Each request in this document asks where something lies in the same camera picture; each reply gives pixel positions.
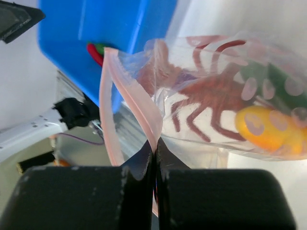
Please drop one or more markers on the red toy chili pepper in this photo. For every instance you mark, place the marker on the red toy chili pepper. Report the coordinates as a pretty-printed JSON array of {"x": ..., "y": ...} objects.
[{"x": 96, "y": 56}]

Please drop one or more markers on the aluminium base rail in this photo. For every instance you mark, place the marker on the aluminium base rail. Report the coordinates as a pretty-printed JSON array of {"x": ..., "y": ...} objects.
[{"x": 71, "y": 113}]

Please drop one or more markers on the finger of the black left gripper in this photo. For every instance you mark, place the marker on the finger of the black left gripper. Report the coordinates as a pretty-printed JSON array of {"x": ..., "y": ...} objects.
[{"x": 16, "y": 19}]

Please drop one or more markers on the dark green toy cucumber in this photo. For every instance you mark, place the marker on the dark green toy cucumber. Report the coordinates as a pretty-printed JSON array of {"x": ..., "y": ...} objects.
[{"x": 274, "y": 86}]

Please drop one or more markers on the orange yellow toy mango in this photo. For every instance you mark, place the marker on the orange yellow toy mango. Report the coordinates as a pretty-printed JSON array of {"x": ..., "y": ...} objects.
[{"x": 272, "y": 131}]

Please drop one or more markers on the clear pink zip top bag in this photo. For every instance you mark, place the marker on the clear pink zip top bag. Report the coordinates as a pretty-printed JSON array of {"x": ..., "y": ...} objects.
[{"x": 121, "y": 70}]

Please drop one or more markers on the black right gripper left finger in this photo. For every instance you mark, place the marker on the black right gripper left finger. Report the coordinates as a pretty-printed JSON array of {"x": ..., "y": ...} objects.
[{"x": 84, "y": 197}]

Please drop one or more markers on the red toy lobster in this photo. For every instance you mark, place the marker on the red toy lobster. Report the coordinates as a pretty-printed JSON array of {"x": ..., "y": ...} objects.
[{"x": 202, "y": 89}]

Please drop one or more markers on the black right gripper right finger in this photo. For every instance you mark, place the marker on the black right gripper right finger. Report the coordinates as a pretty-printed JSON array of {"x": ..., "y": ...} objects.
[{"x": 217, "y": 199}]

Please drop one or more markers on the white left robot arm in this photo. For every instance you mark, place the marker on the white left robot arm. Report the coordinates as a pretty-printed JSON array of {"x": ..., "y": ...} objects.
[{"x": 27, "y": 93}]

